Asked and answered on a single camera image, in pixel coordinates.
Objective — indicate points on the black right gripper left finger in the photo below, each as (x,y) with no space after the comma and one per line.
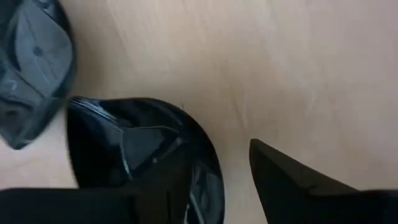
(62,207)

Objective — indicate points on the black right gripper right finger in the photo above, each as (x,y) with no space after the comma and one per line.
(311,205)

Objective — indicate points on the black leaf-shaped mini plate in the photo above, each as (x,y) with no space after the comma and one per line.
(93,140)
(37,71)

